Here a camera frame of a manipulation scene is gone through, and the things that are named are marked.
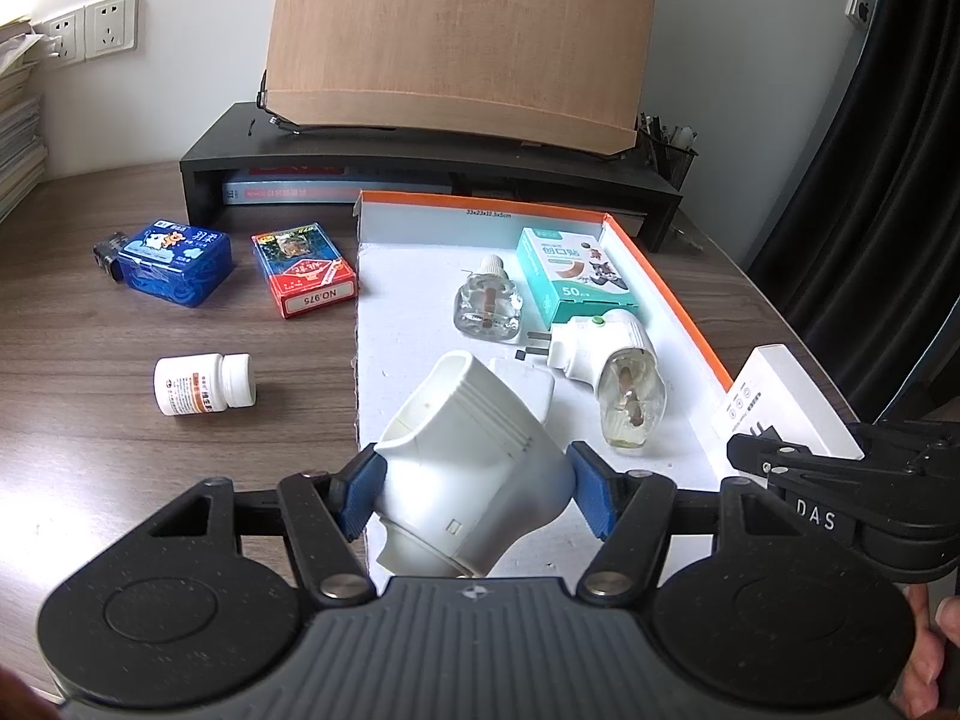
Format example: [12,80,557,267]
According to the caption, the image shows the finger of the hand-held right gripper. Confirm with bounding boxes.
[855,420,960,462]
[726,431,871,496]

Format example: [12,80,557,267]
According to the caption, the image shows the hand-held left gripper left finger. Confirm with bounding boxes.
[146,444,387,607]

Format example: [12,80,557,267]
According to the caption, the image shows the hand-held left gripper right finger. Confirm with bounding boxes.
[566,441,807,607]

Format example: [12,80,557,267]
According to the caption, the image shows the small white box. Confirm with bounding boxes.
[709,345,867,462]

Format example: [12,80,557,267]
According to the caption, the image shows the white plug-in heater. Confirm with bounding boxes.
[373,350,577,580]

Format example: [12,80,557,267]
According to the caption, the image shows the white square charger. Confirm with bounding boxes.
[487,358,556,421]

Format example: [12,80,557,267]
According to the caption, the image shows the white heater with clear bottle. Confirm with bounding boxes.
[516,307,668,458]

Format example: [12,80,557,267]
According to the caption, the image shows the orange and white cardboard tray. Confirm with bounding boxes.
[351,190,736,578]

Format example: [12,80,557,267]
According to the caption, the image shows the white pill bottle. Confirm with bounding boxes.
[154,352,257,417]

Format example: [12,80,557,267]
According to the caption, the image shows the clear bottle with white cap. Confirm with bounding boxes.
[452,253,524,344]

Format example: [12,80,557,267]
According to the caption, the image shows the teal bandage box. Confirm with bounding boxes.
[516,226,642,325]

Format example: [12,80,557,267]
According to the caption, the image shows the red playing card box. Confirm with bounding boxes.
[251,222,359,318]

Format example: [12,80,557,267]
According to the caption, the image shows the blue floss box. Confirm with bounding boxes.
[116,219,235,311]

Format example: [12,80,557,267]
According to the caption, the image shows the black charger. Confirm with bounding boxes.
[92,232,128,278]

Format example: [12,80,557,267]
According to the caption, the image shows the person's right hand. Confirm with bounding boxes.
[896,585,960,720]

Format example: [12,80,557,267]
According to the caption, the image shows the dark curtain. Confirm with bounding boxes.
[750,0,960,421]

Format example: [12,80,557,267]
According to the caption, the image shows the book with red spine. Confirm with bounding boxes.
[220,178,455,205]

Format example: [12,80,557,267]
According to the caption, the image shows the black mesh pen holder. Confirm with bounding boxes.
[636,111,700,192]

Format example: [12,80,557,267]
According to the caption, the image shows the black monitor riser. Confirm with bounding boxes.
[180,101,683,254]

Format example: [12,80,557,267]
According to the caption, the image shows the wooden book stand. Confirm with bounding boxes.
[259,0,661,162]

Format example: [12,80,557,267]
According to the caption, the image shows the stack of books and papers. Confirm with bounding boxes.
[0,15,47,222]

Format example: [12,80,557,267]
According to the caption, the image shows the white wall socket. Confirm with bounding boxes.
[36,4,87,65]
[84,0,141,61]

